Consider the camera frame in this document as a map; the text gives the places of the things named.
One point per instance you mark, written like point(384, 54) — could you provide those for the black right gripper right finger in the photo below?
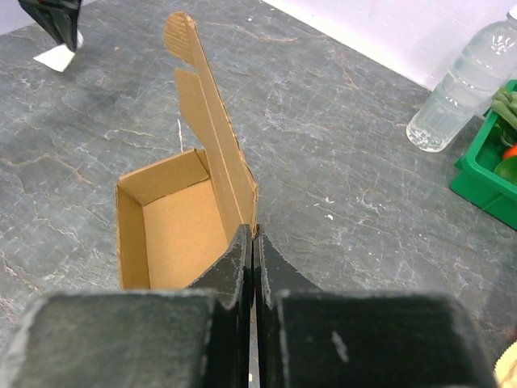
point(272, 274)

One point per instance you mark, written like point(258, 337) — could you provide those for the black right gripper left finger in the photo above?
point(228, 348)

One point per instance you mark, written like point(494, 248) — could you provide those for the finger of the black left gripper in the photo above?
point(59, 18)

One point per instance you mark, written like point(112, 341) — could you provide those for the small white paper scrap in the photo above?
point(57, 58)

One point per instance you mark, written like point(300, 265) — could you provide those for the brown cardboard paper box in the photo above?
point(177, 217)

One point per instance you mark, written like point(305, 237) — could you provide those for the green plastic tray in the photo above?
point(477, 181)

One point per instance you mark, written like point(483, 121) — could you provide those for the red beige snack bag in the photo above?
point(505, 369)

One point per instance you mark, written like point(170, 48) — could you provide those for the bok choy cabbage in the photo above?
point(507, 170)

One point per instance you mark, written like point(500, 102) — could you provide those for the orange carrot piece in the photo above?
point(510, 152)

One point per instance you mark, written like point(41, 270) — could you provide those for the green long beans bunch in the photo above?
point(504, 104)

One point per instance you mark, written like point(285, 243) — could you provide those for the clear plastic water bottle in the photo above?
point(484, 65)

